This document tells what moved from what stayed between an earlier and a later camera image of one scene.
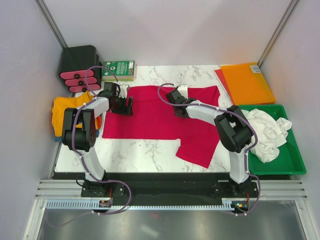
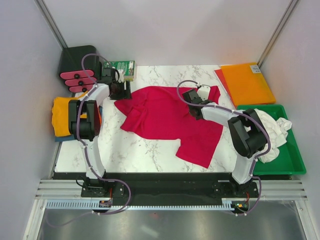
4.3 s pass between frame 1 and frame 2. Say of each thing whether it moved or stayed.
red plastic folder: stayed
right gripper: moved
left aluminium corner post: stayed
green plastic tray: stayed
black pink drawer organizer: stayed
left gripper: moved
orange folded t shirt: stayed
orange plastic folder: stayed
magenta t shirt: moved
